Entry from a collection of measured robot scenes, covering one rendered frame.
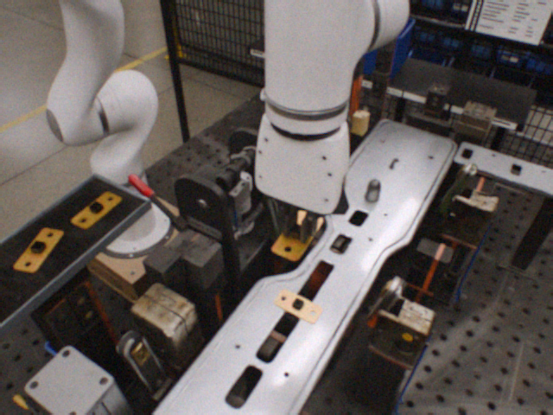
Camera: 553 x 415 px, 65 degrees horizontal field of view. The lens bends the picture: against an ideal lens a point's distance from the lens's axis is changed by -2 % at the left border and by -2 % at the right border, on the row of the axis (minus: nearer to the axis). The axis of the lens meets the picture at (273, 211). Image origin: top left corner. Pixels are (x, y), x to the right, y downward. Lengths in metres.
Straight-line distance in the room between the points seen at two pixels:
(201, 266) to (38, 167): 2.35
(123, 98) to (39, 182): 1.97
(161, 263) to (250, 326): 0.19
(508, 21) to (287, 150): 1.11
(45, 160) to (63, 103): 2.14
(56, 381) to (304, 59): 0.51
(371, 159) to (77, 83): 0.68
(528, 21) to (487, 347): 0.89
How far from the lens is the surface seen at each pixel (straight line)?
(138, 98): 1.00
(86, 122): 0.95
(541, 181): 1.22
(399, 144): 1.19
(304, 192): 0.49
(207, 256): 0.78
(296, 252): 0.56
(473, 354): 1.20
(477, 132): 1.28
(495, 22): 1.50
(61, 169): 2.96
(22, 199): 2.84
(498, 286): 1.35
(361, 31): 0.42
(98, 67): 0.88
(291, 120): 0.43
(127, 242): 1.20
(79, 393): 0.66
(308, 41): 0.39
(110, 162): 1.06
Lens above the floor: 1.67
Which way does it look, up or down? 44 degrees down
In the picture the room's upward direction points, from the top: straight up
